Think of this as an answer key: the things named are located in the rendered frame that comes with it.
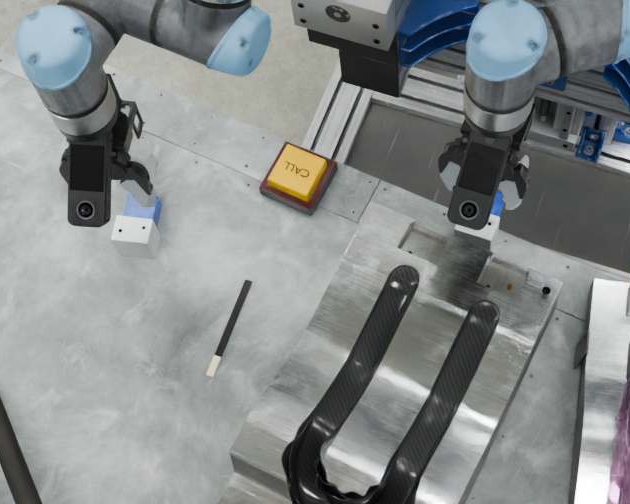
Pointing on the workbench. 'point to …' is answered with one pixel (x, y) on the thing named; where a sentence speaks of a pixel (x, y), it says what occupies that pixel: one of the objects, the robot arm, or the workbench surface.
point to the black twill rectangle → (581, 350)
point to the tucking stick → (229, 328)
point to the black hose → (7, 446)
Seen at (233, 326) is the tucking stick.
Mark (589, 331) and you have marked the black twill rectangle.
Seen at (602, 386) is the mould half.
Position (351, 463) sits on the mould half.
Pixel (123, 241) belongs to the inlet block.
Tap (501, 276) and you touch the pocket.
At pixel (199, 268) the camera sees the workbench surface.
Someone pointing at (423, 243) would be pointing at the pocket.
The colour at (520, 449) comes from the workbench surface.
